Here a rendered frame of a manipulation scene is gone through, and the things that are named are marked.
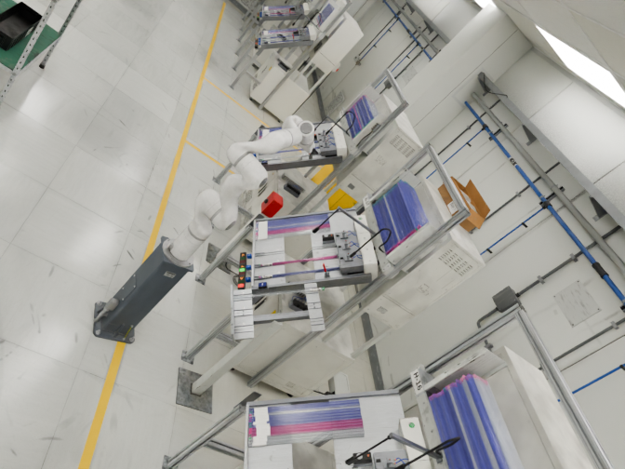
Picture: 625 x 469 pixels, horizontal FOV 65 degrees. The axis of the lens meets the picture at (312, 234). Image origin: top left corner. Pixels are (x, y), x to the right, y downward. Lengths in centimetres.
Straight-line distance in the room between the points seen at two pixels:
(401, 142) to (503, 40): 226
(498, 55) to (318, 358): 398
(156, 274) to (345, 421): 123
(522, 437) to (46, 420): 212
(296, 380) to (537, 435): 188
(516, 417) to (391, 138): 251
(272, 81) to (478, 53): 285
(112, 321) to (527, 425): 219
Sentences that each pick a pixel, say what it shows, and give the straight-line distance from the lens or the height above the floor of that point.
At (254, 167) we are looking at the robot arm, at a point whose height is 146.
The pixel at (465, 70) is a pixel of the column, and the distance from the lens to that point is 594.
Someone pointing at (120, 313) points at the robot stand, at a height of 20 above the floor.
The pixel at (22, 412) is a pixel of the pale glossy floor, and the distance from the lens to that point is 276.
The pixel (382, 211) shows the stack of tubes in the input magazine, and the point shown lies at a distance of 311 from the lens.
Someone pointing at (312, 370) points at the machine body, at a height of 36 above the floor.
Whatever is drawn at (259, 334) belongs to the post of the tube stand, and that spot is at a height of 68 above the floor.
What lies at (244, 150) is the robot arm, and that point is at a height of 148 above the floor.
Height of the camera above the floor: 236
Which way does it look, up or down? 25 degrees down
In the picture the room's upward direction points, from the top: 47 degrees clockwise
